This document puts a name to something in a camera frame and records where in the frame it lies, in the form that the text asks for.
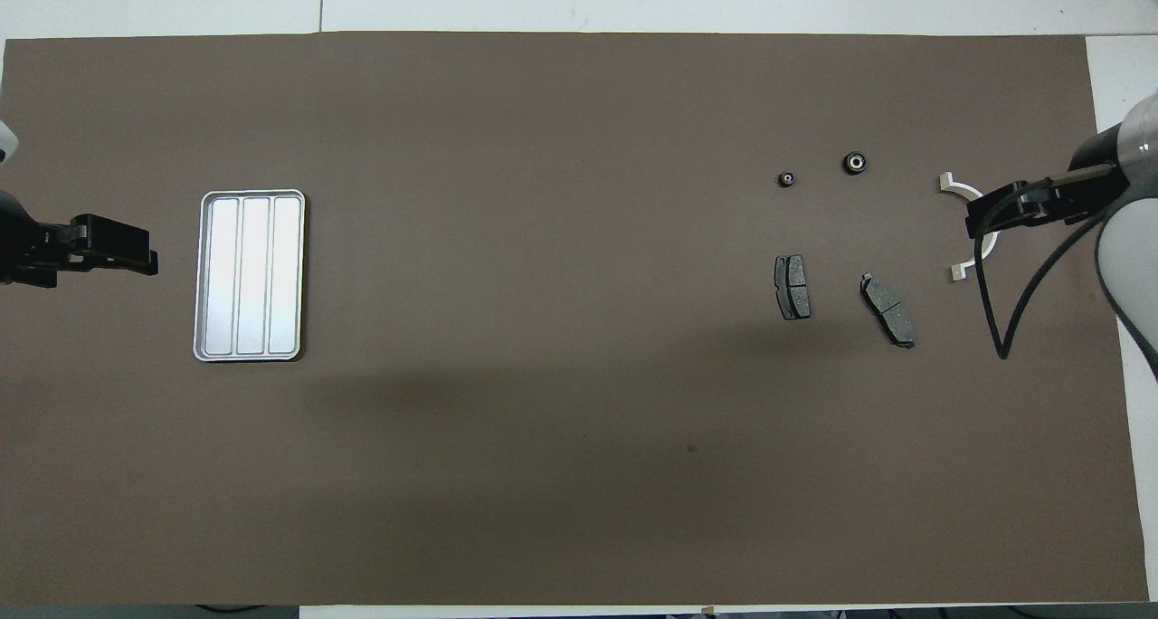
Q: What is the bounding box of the brown table mat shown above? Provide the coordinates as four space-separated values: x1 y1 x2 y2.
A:
0 31 1152 607

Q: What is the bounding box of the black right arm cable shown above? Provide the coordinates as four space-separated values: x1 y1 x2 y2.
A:
973 180 1127 360

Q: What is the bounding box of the long dark brake pad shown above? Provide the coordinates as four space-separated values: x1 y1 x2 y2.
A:
859 272 916 349

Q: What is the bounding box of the short dark brake pad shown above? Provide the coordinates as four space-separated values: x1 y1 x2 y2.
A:
774 254 812 320

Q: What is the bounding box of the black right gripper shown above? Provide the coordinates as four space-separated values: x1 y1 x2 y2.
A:
964 165 1130 238

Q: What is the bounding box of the white semicircular bracket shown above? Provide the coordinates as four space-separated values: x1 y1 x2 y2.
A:
938 173 1001 283

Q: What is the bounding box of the silver metal tray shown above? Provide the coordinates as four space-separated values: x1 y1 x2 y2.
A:
193 189 307 363

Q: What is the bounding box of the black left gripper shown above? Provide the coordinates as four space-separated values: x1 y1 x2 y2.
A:
0 192 159 287

